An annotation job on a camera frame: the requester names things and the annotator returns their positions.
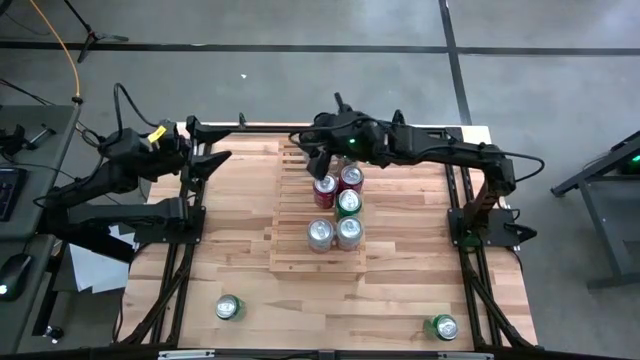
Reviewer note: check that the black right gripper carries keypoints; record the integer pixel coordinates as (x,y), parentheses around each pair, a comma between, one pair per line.
(350,137)

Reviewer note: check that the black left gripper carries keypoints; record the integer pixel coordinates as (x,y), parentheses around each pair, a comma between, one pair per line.
(175,155)

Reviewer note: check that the red cola can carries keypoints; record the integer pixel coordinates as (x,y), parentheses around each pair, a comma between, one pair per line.
(325,192)

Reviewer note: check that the dark red beverage can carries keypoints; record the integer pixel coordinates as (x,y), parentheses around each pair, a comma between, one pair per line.
(351,177)

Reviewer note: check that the green Sprite can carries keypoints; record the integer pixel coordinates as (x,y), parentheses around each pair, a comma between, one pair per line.
(348,201)
(445,327)
(227,306)

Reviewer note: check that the silver and pink beverage can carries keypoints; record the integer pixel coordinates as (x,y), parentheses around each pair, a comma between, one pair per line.
(320,232)

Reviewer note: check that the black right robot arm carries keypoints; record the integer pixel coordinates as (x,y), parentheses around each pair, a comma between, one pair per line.
(450,150)

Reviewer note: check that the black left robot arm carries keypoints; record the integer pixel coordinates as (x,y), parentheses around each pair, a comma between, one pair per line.
(90,182)

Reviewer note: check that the wooden slatted shelf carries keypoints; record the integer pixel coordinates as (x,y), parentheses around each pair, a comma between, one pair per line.
(292,260)

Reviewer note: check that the yellow tag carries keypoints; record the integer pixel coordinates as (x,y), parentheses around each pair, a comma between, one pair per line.
(157,135)

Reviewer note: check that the grey desk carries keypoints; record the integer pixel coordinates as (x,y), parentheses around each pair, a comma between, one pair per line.
(50,120)

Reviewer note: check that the black tripod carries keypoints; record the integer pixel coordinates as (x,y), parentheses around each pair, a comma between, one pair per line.
(92,36)

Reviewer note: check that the white papers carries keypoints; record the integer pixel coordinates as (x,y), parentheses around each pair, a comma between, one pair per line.
(97,270)

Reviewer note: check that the black clamp tool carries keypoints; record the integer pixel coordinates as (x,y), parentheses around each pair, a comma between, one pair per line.
(15,140)

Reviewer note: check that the black keyboard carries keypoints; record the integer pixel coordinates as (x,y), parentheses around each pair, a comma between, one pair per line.
(9,192)

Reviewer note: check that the silver aluminium profile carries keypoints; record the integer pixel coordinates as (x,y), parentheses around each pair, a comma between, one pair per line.
(465,356)
(187,355)

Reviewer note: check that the black computer mouse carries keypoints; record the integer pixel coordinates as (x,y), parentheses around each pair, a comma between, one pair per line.
(14,275)

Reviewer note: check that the dark metal stand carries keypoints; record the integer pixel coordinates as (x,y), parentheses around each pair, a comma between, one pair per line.
(600,200)

